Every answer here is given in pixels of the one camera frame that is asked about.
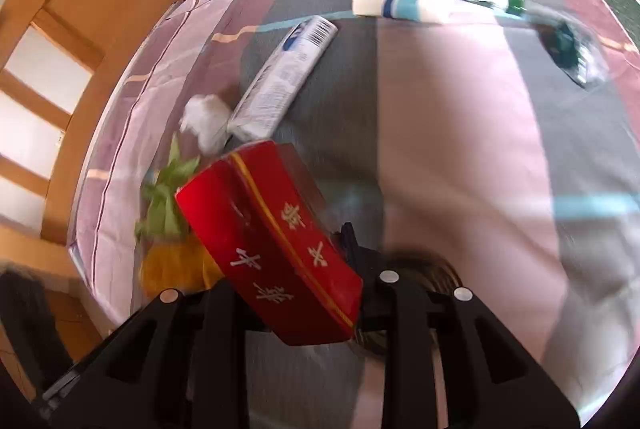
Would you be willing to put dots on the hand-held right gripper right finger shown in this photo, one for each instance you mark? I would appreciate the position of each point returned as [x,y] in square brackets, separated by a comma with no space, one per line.
[425,334]

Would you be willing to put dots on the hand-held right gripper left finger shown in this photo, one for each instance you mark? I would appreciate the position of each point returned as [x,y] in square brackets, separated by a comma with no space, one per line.
[172,334]

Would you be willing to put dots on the red cardboard box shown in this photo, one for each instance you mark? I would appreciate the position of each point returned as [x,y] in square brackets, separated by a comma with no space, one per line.
[270,234]

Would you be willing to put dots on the yellow snack packet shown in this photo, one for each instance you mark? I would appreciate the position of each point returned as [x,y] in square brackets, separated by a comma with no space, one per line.
[170,266]

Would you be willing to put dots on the green paper wrapper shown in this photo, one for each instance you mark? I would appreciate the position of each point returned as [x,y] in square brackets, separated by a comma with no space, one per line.
[165,204]

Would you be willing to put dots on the pink grey checked sheet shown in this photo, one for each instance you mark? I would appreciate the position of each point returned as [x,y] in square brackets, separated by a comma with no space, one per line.
[450,134]

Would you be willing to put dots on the crumpled white tissue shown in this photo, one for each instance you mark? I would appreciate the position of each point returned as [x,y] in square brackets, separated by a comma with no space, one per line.
[205,119]

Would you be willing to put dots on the white blue toothpaste box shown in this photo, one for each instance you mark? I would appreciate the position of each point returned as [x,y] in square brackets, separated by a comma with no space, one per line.
[280,84]

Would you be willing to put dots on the dark crumpled wrapper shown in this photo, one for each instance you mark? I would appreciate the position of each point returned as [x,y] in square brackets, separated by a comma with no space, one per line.
[570,51]

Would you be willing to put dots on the wooden bed headboard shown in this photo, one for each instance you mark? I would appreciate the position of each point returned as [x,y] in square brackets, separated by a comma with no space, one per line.
[75,9]

